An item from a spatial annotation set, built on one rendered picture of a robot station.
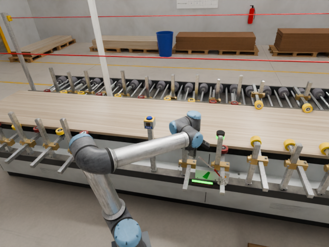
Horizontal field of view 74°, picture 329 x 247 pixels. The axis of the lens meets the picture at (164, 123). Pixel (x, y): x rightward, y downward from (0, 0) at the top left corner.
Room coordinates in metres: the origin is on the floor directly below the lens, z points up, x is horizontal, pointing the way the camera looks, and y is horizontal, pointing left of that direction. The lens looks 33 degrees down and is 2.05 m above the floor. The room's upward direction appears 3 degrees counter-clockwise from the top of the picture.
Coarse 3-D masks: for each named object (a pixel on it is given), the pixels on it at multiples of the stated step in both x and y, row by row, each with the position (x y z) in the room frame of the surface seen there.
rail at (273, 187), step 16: (32, 160) 1.59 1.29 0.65; (48, 160) 1.54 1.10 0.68; (64, 160) 1.51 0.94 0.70; (144, 176) 1.31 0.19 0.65; (160, 176) 1.28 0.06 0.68; (176, 176) 1.25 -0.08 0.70; (192, 176) 1.24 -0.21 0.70; (240, 192) 1.12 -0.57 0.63; (256, 192) 1.09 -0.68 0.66; (272, 192) 1.06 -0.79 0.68; (288, 192) 1.04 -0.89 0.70; (304, 192) 1.03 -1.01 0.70
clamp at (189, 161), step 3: (180, 159) 1.29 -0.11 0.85; (189, 159) 1.28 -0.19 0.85; (180, 162) 1.26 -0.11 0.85; (183, 162) 1.25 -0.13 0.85; (189, 162) 1.25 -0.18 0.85; (192, 162) 1.24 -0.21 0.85; (195, 162) 1.24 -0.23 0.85; (180, 165) 1.24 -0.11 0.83; (183, 165) 1.24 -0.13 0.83; (186, 165) 1.24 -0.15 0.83; (192, 165) 1.23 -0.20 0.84; (195, 165) 1.22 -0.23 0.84; (192, 168) 1.23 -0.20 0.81; (195, 168) 1.23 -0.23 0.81
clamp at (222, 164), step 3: (213, 162) 1.21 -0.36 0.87; (222, 162) 1.21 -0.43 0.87; (225, 162) 1.21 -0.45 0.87; (228, 162) 1.21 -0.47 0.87; (213, 165) 1.19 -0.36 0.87; (216, 165) 1.18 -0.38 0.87; (219, 165) 1.18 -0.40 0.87; (222, 165) 1.18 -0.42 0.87; (225, 165) 1.18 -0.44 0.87; (228, 165) 1.18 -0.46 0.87; (216, 168) 1.18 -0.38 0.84; (219, 168) 1.18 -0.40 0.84; (225, 168) 1.17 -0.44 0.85; (228, 168) 1.16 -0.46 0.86; (228, 171) 1.16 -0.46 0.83
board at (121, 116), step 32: (32, 96) 2.51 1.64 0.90; (64, 96) 2.46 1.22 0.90; (96, 96) 2.42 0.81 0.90; (96, 128) 1.71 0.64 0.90; (128, 128) 1.68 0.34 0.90; (160, 128) 1.66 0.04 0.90; (224, 128) 1.61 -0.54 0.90; (256, 128) 1.59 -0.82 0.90; (288, 128) 1.56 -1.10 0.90; (320, 128) 1.54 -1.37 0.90
